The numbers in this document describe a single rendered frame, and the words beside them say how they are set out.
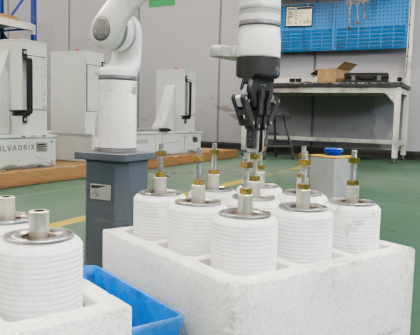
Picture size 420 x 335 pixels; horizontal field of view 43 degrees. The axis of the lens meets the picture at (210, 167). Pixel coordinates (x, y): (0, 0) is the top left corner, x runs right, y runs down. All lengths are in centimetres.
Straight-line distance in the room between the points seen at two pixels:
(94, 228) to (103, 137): 22
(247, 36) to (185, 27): 608
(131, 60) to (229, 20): 543
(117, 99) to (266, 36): 48
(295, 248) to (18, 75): 257
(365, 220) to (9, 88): 261
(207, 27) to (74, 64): 342
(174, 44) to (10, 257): 650
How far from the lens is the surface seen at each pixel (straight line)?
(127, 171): 125
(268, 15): 91
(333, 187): 114
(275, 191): 107
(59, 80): 372
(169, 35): 708
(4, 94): 323
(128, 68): 128
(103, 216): 127
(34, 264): 59
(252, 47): 90
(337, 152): 117
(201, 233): 82
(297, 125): 627
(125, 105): 127
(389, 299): 93
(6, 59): 326
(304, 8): 623
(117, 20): 125
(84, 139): 357
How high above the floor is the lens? 39
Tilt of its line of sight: 5 degrees down
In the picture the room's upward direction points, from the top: 1 degrees clockwise
